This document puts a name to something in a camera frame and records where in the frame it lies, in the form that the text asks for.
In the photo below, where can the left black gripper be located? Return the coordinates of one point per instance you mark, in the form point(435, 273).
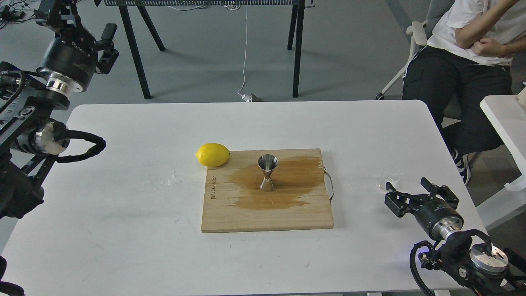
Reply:
point(68, 54)

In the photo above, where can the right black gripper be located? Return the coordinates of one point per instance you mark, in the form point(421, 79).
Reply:
point(437, 217)

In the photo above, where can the steel jigger measuring cup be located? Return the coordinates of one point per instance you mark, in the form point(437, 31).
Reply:
point(267, 163)

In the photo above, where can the small clear glass cup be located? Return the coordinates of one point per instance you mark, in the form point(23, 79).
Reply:
point(391, 174)

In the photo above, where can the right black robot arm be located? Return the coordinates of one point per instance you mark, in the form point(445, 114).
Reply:
point(469, 256)

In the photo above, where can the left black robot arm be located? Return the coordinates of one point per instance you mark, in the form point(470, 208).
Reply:
point(31, 141)

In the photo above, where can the white side table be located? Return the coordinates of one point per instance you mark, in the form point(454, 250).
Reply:
point(507, 115)

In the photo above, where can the seated person white shirt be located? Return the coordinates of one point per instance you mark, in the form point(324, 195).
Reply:
point(467, 57)

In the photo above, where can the yellow lemon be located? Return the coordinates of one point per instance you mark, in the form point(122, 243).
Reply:
point(212, 154)

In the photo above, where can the wooden cutting board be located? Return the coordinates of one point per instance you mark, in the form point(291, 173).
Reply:
point(234, 202)

